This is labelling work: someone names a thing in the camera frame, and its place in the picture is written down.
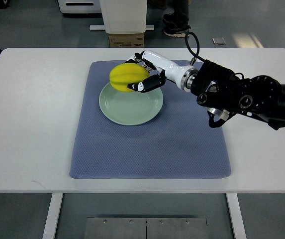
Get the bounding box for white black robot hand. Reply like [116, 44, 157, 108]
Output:
[127, 50, 198, 93]

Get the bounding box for yellow starfruit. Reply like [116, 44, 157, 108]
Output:
[109, 63, 150, 93]

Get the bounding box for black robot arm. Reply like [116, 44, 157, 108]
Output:
[186, 60, 285, 130]

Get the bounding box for light green plate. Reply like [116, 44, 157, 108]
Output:
[99, 83, 164, 126]

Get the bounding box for grey metal floor plate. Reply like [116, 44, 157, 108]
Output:
[84, 218, 209, 239]

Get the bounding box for cardboard box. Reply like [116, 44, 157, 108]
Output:
[108, 33, 145, 48]

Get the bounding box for black sneakers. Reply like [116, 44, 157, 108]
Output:
[163, 13, 190, 38]

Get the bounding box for small grey floor hatch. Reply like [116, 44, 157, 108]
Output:
[212, 37, 226, 46]

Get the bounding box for blue textured mat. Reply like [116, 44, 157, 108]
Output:
[69, 60, 231, 179]

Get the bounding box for white appliance with black slot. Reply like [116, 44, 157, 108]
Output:
[58, 0, 101, 14]

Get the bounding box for white right table leg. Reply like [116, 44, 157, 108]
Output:
[226, 193, 247, 239]

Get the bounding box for white table leg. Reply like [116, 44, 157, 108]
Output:
[42, 193, 63, 239]
[226, 193, 247, 239]

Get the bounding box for white left table leg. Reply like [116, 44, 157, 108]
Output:
[42, 193, 63, 239]

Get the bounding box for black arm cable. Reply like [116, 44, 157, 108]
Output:
[184, 31, 207, 63]

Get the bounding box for white pedestal cabinet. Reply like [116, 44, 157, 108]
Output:
[89, 0, 155, 34]

